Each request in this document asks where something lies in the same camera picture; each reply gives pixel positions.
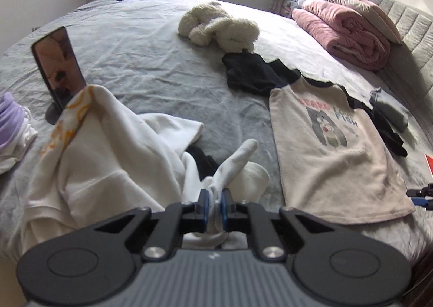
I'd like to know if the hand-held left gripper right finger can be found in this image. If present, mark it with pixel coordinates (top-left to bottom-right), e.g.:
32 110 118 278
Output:
221 190 342 263

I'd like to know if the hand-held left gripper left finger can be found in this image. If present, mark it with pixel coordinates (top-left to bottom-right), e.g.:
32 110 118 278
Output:
86 190 209 262

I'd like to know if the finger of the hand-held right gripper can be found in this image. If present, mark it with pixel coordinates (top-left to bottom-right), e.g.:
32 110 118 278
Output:
412 197 433 210
407 184 433 197

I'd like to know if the beige black-sleeved sweatshirt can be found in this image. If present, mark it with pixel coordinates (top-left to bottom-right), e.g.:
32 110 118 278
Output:
221 51 416 226

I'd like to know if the white garment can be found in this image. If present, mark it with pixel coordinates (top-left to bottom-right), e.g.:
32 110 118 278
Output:
25 85 271 250

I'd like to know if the black garment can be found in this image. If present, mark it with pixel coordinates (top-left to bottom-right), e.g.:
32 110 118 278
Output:
185 145 220 182

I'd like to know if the grey folded sweater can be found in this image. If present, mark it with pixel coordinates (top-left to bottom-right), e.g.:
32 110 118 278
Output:
369 88 410 133

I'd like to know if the grey quilted headboard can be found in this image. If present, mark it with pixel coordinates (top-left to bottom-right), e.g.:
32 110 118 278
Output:
363 0 433 145

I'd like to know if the grey bed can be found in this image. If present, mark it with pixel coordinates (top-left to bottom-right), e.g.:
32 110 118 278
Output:
0 0 433 267

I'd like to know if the pink folded quilt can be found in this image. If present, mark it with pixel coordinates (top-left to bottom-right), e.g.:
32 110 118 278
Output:
291 0 391 71

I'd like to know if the white plush dog toy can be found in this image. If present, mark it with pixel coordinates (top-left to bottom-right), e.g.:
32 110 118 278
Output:
178 2 260 53

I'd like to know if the white folded cloth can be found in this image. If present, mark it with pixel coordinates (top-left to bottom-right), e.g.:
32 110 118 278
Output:
0 117 38 175

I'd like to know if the pink beige pillow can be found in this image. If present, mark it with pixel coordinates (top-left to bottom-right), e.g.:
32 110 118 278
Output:
320 0 403 44

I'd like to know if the phone on black stand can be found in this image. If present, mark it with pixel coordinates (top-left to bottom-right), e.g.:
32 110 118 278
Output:
31 26 87 125

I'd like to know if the purple cloth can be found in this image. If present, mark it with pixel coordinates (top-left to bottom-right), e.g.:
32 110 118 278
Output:
0 92 32 152

